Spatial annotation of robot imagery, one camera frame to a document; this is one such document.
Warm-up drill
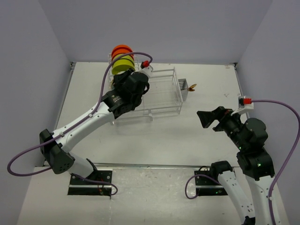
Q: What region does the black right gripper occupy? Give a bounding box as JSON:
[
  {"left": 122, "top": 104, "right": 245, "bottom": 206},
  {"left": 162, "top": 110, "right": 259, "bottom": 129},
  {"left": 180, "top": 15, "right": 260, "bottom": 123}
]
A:
[{"left": 197, "top": 105, "right": 247, "bottom": 149}]

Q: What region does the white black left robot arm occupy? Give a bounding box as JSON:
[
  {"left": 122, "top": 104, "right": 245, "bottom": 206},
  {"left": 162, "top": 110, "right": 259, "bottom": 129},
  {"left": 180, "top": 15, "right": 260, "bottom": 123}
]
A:
[{"left": 39, "top": 67, "right": 153, "bottom": 184}]

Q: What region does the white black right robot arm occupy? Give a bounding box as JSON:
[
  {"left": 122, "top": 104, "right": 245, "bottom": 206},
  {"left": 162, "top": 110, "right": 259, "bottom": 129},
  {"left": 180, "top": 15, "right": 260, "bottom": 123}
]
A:
[{"left": 197, "top": 106, "right": 281, "bottom": 225}]

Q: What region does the front lime green bowl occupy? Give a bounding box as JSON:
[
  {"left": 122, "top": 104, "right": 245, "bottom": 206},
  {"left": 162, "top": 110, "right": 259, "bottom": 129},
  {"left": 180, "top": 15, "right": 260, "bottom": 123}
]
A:
[{"left": 112, "top": 65, "right": 135, "bottom": 75}]

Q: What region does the lime green bowl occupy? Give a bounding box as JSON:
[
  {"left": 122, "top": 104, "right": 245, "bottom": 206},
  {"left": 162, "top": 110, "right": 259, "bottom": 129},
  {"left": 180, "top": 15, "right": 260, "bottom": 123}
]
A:
[
  {"left": 113, "top": 55, "right": 135, "bottom": 67},
  {"left": 112, "top": 65, "right": 135, "bottom": 75}
]

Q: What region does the rear lime green bowl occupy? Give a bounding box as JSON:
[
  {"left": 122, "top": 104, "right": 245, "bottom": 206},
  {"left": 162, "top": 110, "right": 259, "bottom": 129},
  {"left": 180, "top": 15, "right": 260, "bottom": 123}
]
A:
[{"left": 113, "top": 55, "right": 135, "bottom": 67}]

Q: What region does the orange bowl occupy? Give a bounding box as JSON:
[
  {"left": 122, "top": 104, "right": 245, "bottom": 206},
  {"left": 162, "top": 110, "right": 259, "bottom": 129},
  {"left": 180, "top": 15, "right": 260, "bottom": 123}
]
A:
[{"left": 112, "top": 48, "right": 132, "bottom": 60}]

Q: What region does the red bowl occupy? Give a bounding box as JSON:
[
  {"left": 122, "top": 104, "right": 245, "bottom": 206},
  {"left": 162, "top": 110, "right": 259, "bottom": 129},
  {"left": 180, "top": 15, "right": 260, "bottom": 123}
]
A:
[{"left": 111, "top": 45, "right": 132, "bottom": 54}]

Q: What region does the gold utensil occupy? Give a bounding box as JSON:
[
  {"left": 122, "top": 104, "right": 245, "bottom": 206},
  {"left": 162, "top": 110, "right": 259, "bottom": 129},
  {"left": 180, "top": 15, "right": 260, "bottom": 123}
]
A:
[{"left": 187, "top": 84, "right": 197, "bottom": 92}]

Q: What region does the grey cutlery holder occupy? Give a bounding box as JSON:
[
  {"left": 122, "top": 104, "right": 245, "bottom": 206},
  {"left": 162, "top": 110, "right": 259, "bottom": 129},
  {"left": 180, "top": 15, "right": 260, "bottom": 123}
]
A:
[{"left": 178, "top": 78, "right": 189, "bottom": 101}]

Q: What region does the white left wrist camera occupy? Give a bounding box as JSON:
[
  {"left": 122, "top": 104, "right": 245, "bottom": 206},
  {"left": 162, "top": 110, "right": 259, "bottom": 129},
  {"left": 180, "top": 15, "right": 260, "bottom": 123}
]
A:
[{"left": 138, "top": 60, "right": 153, "bottom": 78}]

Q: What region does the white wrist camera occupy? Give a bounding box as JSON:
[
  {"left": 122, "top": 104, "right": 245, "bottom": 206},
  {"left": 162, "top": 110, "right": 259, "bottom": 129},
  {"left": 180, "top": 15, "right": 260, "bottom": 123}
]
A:
[
  {"left": 138, "top": 60, "right": 153, "bottom": 78},
  {"left": 231, "top": 96, "right": 254, "bottom": 116}
]

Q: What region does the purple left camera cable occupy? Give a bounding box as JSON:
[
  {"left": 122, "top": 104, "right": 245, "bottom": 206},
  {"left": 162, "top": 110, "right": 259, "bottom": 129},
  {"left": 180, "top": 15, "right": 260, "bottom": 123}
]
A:
[{"left": 7, "top": 51, "right": 153, "bottom": 176}]

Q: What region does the purple camera cable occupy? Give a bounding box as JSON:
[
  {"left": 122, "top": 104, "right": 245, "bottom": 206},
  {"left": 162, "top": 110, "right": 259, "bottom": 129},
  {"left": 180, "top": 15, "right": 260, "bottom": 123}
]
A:
[
  {"left": 7, "top": 51, "right": 153, "bottom": 176},
  {"left": 243, "top": 98, "right": 300, "bottom": 225}
]

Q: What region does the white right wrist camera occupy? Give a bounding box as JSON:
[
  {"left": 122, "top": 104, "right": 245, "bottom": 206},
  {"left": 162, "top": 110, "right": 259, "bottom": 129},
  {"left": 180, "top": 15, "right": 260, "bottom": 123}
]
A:
[{"left": 231, "top": 96, "right": 254, "bottom": 116}]

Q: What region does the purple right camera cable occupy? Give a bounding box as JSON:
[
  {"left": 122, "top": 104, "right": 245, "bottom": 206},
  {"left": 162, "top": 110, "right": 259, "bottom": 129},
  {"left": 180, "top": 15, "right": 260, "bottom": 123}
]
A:
[{"left": 243, "top": 98, "right": 300, "bottom": 225}]

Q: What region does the white wire dish rack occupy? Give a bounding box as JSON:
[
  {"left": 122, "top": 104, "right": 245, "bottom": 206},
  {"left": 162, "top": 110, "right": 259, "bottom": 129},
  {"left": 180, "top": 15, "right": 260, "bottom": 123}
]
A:
[{"left": 116, "top": 63, "right": 183, "bottom": 123}]

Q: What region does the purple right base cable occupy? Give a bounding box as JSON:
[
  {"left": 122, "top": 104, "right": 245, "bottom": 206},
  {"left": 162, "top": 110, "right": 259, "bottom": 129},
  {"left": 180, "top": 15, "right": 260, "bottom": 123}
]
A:
[{"left": 185, "top": 173, "right": 220, "bottom": 200}]

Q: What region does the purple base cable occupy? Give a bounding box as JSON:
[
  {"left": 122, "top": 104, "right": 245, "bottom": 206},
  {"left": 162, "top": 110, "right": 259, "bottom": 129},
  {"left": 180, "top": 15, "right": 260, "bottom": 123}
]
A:
[
  {"left": 71, "top": 173, "right": 118, "bottom": 195},
  {"left": 185, "top": 173, "right": 220, "bottom": 200}
]

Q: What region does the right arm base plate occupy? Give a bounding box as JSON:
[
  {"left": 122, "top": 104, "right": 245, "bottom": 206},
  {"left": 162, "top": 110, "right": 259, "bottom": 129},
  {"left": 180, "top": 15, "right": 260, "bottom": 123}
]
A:
[{"left": 194, "top": 166, "right": 228, "bottom": 196}]

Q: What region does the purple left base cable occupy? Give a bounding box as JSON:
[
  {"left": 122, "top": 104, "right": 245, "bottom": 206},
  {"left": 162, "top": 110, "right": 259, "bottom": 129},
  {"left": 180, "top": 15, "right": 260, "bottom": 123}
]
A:
[{"left": 71, "top": 173, "right": 118, "bottom": 195}]

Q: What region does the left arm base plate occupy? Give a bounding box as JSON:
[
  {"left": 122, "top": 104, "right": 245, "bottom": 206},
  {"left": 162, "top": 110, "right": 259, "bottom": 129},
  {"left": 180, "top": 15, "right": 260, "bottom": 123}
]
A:
[{"left": 67, "top": 166, "right": 113, "bottom": 196}]

